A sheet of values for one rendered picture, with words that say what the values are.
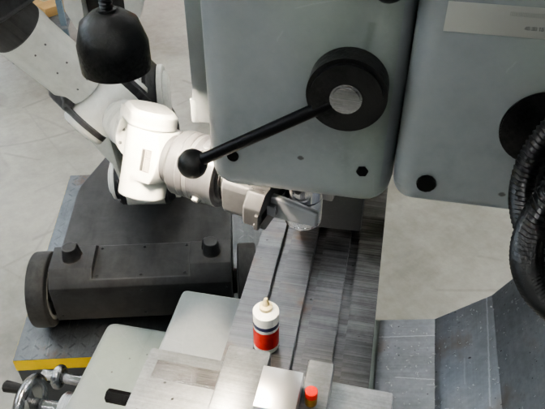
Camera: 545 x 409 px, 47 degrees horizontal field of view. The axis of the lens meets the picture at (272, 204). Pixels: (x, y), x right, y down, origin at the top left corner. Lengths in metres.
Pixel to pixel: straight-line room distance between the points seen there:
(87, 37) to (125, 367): 0.77
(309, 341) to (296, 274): 0.15
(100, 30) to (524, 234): 0.42
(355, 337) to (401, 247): 1.53
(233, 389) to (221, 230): 0.93
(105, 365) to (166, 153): 0.58
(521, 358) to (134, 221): 1.15
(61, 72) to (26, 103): 2.59
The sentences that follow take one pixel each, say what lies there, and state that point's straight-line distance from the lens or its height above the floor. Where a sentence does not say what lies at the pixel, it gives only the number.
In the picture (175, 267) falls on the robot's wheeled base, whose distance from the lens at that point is 1.61.
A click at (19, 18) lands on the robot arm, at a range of 0.99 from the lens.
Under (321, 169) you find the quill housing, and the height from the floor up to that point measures 1.36.
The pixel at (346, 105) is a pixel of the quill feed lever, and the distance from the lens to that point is 0.54.
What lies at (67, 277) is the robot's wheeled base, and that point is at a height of 0.60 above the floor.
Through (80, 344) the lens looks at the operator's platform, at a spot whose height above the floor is 0.40.
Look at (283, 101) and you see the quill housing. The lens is 0.59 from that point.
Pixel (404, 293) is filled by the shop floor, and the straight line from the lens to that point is 2.37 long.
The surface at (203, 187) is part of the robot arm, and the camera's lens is 0.79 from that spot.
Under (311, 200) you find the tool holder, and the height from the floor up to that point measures 1.25.
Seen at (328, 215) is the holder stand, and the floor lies 0.95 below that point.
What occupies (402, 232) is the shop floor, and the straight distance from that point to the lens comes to 2.61.
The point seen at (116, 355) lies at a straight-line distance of 1.29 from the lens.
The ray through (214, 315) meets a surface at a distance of 1.17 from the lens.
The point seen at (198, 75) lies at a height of 1.40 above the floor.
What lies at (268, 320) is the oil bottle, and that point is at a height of 1.00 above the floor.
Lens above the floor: 1.73
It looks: 40 degrees down
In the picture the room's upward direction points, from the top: straight up
